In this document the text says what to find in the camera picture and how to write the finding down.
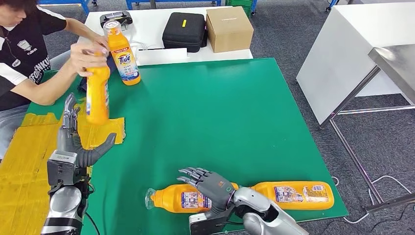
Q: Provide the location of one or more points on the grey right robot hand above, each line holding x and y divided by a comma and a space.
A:
215, 189

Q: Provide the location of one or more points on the person's left hand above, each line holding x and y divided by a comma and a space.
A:
101, 41

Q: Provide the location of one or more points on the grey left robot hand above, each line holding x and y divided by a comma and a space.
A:
69, 139

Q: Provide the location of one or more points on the person's right hand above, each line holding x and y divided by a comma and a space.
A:
86, 60

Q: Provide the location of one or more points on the orange detergent bottle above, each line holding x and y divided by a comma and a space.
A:
172, 199
124, 61
298, 196
97, 100

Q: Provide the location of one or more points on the person's left forearm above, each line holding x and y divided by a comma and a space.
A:
82, 29

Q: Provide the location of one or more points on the person's right forearm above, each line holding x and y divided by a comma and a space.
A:
48, 86

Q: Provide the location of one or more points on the black remote controller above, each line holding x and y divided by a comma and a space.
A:
115, 18

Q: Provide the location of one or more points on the blue tablet case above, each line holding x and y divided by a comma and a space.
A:
112, 66

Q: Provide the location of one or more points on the white table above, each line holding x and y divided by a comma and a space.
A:
152, 26

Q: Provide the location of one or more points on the person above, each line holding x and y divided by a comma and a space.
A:
22, 55

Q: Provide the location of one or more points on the green table mat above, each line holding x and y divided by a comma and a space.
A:
201, 123

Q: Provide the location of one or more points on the black carrying case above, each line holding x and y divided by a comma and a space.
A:
184, 32

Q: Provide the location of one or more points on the brown cardboard box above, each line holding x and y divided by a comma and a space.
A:
230, 29

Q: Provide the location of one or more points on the green plastic crate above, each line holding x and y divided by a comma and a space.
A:
240, 5

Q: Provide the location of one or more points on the white cabinet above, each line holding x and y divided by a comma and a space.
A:
337, 58

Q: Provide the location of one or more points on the steel table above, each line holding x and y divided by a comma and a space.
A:
395, 63

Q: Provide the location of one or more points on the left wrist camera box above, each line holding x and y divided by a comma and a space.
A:
61, 167

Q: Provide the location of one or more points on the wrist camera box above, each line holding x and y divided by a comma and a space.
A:
207, 223
61, 167

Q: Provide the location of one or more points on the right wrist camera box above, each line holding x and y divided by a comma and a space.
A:
207, 223

